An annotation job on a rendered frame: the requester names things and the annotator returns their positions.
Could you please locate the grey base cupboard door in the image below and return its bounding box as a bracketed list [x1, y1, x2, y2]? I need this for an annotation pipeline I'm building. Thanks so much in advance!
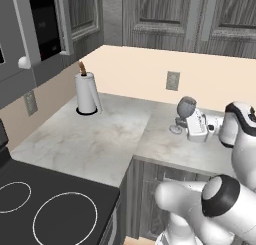
[131, 158, 214, 242]

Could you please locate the black paper towel holder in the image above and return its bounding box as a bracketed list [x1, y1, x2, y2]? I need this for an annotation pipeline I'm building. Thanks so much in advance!
[75, 60, 100, 117]

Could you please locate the grey wall cupboard door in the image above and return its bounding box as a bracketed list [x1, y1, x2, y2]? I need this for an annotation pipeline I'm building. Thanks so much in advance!
[61, 0, 105, 67]
[122, 0, 205, 53]
[194, 0, 256, 60]

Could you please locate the grey wall socket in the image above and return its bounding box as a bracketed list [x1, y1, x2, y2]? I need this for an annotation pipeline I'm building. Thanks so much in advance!
[165, 70, 181, 92]
[23, 89, 39, 117]

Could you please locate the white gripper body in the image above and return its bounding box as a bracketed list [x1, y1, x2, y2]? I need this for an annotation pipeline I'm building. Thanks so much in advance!
[184, 107, 210, 143]

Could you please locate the black hob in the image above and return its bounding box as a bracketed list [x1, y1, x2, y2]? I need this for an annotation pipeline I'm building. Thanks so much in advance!
[0, 118, 121, 245]

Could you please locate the white paper towel roll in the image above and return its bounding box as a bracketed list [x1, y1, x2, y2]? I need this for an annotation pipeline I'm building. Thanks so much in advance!
[74, 72, 103, 115]

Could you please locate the white microwave handle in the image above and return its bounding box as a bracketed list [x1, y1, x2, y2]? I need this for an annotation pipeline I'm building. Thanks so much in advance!
[9, 0, 42, 70]

